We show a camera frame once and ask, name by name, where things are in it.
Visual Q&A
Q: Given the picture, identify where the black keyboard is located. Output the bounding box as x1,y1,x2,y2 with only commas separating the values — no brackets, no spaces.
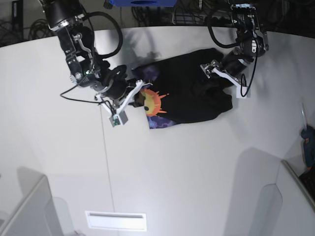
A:
299,168,315,200

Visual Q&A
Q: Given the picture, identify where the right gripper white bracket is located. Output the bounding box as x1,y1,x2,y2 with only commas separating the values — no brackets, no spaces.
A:
94,80,153,116

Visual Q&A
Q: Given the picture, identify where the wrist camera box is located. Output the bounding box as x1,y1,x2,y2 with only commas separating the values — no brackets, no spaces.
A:
109,111,128,127
236,85,250,99

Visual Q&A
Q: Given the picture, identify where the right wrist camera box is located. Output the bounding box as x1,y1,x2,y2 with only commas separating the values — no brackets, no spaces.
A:
109,111,128,127

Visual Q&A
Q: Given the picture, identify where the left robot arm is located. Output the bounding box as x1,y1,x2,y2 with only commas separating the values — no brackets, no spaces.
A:
200,0,269,98

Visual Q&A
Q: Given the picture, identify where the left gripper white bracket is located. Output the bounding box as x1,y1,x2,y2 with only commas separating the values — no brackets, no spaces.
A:
200,60,250,90

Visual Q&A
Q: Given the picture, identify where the blue glue gun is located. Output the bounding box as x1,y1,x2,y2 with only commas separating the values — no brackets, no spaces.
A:
300,102,315,168

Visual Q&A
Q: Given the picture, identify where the blue box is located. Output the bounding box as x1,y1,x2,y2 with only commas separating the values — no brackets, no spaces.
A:
108,0,177,7

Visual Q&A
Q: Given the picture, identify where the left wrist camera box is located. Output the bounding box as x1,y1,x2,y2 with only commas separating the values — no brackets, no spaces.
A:
236,85,250,99

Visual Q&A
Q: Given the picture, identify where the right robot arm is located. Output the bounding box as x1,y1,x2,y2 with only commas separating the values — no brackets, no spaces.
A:
39,0,146,116

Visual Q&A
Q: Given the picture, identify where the black T-shirt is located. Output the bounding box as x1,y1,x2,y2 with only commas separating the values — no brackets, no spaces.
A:
132,48,233,129

